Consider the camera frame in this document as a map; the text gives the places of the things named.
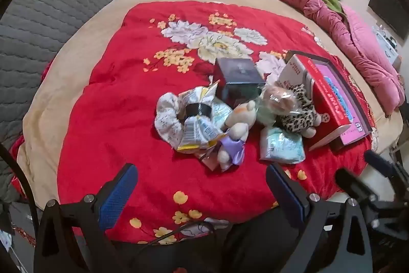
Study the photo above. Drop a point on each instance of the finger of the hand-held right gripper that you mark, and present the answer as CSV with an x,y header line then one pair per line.
x,y
377,161
351,182

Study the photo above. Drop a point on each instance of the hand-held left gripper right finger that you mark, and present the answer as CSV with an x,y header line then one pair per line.
x,y
287,193

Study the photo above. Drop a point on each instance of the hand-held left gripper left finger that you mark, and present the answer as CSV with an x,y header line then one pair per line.
x,y
118,196

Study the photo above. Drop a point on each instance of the floral tissue pack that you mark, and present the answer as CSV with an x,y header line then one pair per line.
x,y
281,148

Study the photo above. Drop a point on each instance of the purple shallow box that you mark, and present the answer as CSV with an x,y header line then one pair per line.
x,y
361,106

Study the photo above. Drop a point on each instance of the leopard print plush toy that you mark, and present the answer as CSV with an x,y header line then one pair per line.
x,y
300,122

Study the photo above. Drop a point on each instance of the green puff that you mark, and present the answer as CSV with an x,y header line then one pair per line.
x,y
266,114

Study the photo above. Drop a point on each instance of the cream plush bear purple dress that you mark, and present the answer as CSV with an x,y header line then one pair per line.
x,y
239,119

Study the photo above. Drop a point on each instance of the brown puff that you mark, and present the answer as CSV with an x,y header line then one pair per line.
x,y
279,98

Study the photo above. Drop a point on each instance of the person's dark clothing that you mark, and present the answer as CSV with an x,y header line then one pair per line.
x,y
255,237

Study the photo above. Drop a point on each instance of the red tissue box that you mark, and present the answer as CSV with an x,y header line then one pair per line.
x,y
329,106

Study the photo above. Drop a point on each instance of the white floral scrunchie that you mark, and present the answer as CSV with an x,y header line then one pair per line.
x,y
166,122

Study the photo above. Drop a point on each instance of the pink book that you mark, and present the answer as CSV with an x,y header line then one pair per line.
x,y
334,76

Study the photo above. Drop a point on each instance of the red floral blanket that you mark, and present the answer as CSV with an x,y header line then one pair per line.
x,y
111,100

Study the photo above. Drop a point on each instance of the foil snack packet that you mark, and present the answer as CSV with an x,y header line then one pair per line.
x,y
198,130

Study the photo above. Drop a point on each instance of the white cabinet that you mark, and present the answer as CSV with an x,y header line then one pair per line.
x,y
386,52

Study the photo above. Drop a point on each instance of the pink quilt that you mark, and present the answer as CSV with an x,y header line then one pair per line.
x,y
361,46

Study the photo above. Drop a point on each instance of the black band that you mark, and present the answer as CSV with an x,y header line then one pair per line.
x,y
198,110

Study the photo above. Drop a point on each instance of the dark blue box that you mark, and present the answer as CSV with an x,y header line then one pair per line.
x,y
238,71

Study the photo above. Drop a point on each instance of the black television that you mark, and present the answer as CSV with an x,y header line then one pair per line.
x,y
386,7

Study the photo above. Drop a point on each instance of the beige bed sheet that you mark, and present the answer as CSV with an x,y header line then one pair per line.
x,y
64,52

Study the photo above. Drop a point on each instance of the grey quilted cover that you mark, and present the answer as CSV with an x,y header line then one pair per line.
x,y
48,4

